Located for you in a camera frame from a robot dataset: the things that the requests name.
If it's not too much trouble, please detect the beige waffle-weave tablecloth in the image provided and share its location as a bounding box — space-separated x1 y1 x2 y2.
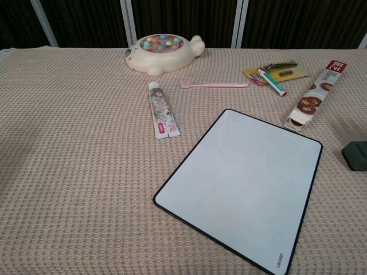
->
0 45 367 275

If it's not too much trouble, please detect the white board with black rim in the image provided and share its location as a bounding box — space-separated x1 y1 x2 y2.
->
153 108 324 275

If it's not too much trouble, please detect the small red white packet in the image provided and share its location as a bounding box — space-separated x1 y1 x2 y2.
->
248 71 269 86

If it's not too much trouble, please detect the pink toothbrush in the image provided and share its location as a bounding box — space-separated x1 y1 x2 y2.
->
180 80 249 89

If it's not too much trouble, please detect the cream fishing game toy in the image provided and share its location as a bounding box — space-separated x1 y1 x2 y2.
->
125 33 206 77

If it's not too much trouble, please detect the long white baking paper box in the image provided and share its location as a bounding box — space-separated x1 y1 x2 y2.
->
283 60 348 129

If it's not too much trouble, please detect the green white marker pen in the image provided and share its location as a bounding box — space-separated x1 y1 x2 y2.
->
256 68 288 98

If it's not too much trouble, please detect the floral toothpaste tube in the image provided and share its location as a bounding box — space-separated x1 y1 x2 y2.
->
147 81 182 140

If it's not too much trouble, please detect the dark grey whiteboard eraser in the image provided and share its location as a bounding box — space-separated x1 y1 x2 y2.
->
341 140 367 172

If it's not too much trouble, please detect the yellow razor blister card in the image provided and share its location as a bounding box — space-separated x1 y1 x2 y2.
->
243 60 312 84

